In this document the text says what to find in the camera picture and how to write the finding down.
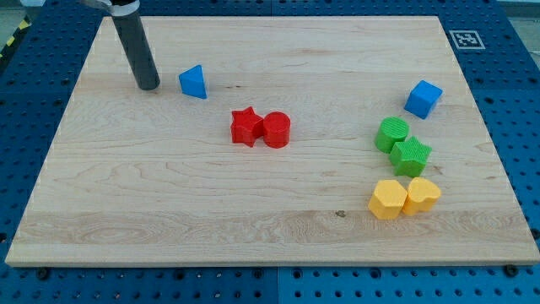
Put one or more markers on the green star block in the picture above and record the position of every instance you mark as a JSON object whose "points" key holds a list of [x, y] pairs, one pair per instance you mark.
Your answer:
{"points": [[409, 157]]}

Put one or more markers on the red star block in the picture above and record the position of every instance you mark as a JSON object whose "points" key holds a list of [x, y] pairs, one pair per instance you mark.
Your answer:
{"points": [[246, 126]]}

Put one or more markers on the blue triangle block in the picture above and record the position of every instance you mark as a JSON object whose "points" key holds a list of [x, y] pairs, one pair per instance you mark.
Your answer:
{"points": [[192, 82]]}

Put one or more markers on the yellow heart block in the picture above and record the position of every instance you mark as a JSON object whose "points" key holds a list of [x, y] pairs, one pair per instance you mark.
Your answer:
{"points": [[422, 196]]}

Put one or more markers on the green cylinder block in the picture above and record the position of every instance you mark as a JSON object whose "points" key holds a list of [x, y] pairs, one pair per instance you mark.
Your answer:
{"points": [[390, 131]]}

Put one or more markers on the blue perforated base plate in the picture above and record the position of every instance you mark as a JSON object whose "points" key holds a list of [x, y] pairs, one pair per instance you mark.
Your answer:
{"points": [[38, 81]]}

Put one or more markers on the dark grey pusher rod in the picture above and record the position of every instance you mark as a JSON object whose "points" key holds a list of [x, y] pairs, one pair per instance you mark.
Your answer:
{"points": [[129, 27]]}

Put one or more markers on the light wooden board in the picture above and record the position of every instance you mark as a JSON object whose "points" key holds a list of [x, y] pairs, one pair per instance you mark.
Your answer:
{"points": [[152, 178]]}

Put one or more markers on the red cylinder block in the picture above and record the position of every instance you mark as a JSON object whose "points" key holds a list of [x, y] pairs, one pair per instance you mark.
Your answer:
{"points": [[276, 129]]}

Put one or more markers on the yellow hexagon block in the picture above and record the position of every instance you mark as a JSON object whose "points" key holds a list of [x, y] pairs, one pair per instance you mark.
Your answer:
{"points": [[387, 199]]}

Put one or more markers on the white fiducial marker tag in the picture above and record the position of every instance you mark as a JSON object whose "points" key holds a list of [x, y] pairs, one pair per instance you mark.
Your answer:
{"points": [[467, 40]]}

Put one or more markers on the blue cube block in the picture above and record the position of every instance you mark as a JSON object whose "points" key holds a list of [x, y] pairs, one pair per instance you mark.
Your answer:
{"points": [[423, 99]]}

